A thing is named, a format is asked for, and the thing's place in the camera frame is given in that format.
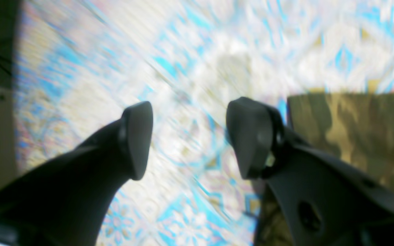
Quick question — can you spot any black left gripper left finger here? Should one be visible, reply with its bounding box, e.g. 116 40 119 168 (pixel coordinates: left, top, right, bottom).
0 101 153 246

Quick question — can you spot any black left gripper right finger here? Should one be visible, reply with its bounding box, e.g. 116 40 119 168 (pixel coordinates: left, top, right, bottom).
226 97 394 246

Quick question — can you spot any camouflage T-shirt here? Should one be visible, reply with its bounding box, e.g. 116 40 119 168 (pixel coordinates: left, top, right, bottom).
251 93 394 246

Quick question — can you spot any patterned tablecloth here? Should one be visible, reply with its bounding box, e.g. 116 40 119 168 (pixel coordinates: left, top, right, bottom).
15 0 394 246

